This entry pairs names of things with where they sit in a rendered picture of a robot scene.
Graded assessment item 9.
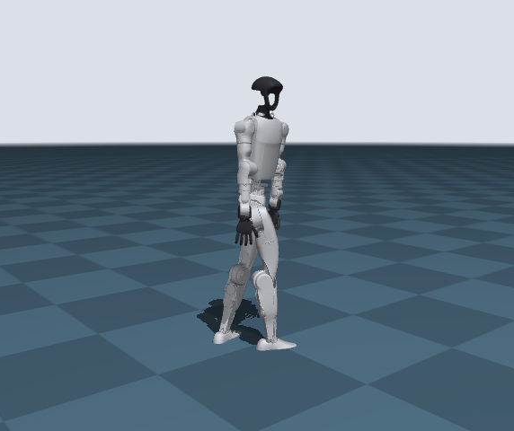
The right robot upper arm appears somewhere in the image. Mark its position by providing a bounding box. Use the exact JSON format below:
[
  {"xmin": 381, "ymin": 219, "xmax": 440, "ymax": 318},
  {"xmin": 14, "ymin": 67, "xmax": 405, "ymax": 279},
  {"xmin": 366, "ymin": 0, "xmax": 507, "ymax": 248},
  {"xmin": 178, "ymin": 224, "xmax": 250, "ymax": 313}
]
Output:
[{"xmin": 234, "ymin": 119, "xmax": 257, "ymax": 176}]

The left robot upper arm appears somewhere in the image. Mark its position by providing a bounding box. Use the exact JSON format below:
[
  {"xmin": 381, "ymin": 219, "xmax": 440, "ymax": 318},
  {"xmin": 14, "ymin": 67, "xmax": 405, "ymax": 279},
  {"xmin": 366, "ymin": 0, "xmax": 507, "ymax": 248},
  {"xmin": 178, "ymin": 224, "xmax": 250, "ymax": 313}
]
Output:
[{"xmin": 275, "ymin": 122, "xmax": 288, "ymax": 173}]

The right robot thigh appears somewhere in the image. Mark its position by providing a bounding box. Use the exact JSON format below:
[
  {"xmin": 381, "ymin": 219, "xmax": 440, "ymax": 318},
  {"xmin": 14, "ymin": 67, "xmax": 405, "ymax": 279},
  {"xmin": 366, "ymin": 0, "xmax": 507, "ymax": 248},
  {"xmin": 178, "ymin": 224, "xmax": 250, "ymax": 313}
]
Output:
[{"xmin": 246, "ymin": 202, "xmax": 279, "ymax": 289}]

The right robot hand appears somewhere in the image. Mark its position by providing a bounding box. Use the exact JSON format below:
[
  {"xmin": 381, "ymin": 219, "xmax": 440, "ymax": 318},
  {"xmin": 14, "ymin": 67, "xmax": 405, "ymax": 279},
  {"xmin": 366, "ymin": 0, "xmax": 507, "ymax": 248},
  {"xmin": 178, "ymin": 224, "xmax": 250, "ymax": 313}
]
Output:
[{"xmin": 235, "ymin": 206, "xmax": 258, "ymax": 246}]

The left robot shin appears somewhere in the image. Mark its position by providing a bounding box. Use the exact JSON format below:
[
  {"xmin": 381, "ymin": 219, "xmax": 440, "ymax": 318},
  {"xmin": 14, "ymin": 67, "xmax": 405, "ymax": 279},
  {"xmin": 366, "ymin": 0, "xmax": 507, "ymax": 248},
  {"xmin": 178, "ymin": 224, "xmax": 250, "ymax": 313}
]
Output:
[{"xmin": 219, "ymin": 265, "xmax": 247, "ymax": 334}]

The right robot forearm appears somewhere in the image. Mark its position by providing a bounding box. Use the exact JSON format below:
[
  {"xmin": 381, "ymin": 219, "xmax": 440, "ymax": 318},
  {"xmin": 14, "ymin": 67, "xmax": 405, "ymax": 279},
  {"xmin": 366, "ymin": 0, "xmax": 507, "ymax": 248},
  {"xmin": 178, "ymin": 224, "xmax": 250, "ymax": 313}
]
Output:
[{"xmin": 237, "ymin": 162, "xmax": 253, "ymax": 216}]

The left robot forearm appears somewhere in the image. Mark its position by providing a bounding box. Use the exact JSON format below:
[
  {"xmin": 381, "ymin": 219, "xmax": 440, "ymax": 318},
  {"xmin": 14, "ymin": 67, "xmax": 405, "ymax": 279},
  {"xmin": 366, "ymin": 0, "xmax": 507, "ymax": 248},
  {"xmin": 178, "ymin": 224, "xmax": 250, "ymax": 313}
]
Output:
[{"xmin": 270, "ymin": 171, "xmax": 284, "ymax": 207}]

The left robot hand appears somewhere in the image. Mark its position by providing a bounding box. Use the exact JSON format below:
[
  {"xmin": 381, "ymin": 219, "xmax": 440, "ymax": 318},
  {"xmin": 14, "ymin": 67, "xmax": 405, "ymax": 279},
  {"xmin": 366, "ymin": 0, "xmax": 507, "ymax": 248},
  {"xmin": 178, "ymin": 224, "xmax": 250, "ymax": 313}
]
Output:
[{"xmin": 268, "ymin": 199, "xmax": 281, "ymax": 230}]

